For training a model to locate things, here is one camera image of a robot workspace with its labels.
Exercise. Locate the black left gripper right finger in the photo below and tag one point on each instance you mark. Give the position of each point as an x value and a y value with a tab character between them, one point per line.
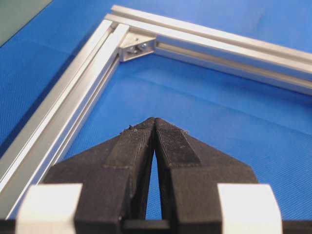
188	172

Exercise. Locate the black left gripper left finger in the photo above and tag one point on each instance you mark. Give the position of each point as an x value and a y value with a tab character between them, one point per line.
115	178

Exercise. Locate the silver aluminium extrusion frame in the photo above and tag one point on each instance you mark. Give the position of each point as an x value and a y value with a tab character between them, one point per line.
123	35

